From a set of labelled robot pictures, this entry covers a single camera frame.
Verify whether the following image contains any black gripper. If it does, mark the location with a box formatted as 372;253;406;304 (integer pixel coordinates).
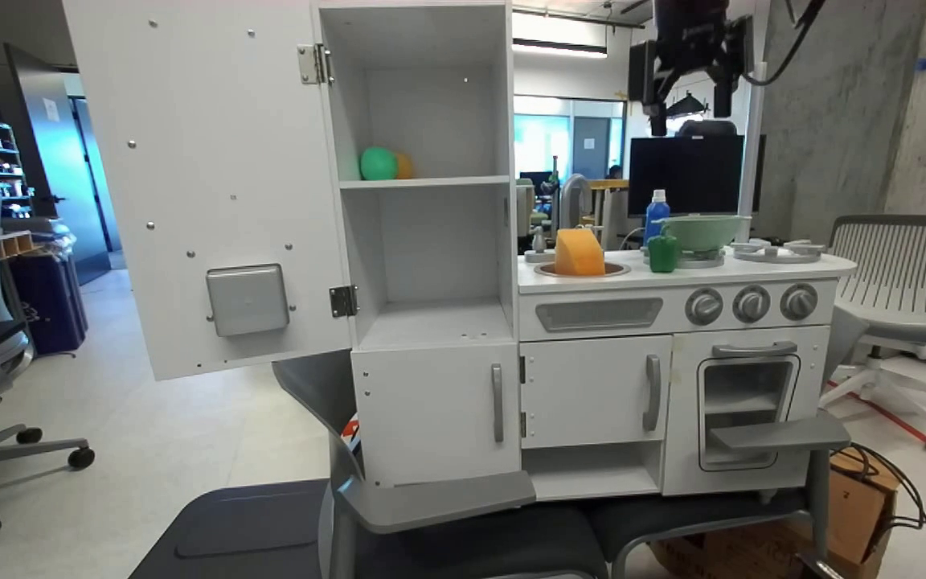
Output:
630;0;755;124

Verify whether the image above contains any yellow toy cheese wedge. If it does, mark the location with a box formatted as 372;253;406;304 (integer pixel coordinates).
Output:
554;226;609;279

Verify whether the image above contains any white tall cupboard door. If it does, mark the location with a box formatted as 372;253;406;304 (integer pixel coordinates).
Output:
58;0;360;382

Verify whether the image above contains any large black monitor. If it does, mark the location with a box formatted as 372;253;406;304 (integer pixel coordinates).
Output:
626;133;747;220

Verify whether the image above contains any blue bottle white cap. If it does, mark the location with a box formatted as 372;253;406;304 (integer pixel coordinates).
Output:
640;188;676;250

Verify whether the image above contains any pale green colander bowl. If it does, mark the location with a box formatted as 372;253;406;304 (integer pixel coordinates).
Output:
662;212;751;265

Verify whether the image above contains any grey toy faucet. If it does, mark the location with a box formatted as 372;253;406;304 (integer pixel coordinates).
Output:
523;174;604;261

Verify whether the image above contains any silver toy sink basin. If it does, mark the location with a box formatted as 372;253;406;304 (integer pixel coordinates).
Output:
531;253;632;285

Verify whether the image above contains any grey stove knob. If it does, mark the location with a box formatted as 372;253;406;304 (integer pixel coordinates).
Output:
777;279;819;324
730;285;773;324
684;287;726;327

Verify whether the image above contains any toy oven door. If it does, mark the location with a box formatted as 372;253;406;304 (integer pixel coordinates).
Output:
696;337;805;478

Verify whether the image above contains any white mesh office chair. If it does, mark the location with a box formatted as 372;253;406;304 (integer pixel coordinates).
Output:
817;212;926;457

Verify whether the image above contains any white toy kitchen unit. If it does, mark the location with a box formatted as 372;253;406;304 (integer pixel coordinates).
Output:
316;0;859;542

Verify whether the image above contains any green toy ball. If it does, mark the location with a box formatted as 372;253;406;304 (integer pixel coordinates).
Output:
356;144;401;185

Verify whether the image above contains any white sink cabinet door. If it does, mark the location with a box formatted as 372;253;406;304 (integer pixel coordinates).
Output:
518;335;676;450

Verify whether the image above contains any white short fridge door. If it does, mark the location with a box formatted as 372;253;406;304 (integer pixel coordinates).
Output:
352;342;523;490

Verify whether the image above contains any brown cardboard box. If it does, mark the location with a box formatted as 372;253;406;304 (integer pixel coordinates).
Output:
649;447;899;579

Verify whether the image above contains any dark blue suitcase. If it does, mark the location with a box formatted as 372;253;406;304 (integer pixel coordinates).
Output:
5;248;91;358

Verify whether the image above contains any black fish-shaped wall item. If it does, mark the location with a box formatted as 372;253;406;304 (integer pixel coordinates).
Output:
662;89;714;127

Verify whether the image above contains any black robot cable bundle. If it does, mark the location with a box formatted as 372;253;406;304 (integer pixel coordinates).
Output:
740;0;829;89

